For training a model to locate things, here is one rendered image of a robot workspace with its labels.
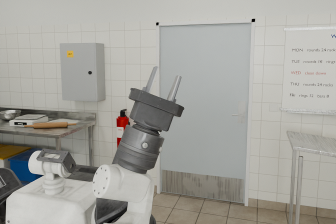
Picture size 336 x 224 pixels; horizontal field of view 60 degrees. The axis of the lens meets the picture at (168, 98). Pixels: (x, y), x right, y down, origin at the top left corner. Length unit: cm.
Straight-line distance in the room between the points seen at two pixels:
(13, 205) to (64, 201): 15
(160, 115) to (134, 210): 21
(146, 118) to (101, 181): 15
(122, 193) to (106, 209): 22
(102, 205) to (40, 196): 18
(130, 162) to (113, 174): 4
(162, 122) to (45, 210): 43
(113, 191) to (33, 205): 36
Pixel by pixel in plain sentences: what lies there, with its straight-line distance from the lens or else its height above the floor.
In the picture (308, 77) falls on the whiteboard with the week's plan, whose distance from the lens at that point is 328.
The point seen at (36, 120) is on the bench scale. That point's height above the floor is 94.
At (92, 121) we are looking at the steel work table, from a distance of 379.
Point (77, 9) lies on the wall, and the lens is 397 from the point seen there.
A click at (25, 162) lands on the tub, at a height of 46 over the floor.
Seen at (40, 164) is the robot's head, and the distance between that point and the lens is 90.
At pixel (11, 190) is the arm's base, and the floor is 127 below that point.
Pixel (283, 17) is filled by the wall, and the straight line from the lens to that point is 328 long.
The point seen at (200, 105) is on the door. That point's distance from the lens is 338.
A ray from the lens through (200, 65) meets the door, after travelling 334.
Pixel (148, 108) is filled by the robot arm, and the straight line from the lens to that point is 61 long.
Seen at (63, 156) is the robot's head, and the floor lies 140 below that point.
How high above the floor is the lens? 167
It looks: 8 degrees down
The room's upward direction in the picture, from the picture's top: straight up
